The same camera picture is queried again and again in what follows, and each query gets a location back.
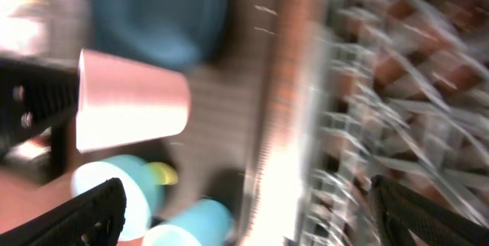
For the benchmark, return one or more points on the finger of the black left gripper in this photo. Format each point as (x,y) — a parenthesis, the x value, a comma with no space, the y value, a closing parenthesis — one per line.
(33,98)

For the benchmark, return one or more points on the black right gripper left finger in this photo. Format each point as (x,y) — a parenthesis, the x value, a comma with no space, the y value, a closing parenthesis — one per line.
(95,217)

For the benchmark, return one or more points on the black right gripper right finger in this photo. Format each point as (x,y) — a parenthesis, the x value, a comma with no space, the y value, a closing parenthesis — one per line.
(400,213)

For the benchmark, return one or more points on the pink cup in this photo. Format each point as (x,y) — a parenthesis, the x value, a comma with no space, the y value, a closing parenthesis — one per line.
(123,101)

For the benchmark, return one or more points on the grey dishwasher rack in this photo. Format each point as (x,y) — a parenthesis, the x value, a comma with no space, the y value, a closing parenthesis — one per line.
(401,92)

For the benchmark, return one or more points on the clear plastic bin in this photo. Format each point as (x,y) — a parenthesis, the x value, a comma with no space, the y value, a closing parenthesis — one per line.
(53,31)

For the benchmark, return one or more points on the yellow plastic spoon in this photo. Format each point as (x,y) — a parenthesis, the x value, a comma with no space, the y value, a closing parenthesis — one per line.
(165,174)

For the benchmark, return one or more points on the small blue cup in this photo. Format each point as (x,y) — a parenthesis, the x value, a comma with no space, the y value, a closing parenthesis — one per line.
(206,223)

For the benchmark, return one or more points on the dark blue plate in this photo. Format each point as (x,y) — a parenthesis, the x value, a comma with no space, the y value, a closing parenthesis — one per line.
(172,34)

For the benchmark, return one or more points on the dark brown serving tray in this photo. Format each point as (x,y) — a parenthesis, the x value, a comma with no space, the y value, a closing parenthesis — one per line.
(216,154)

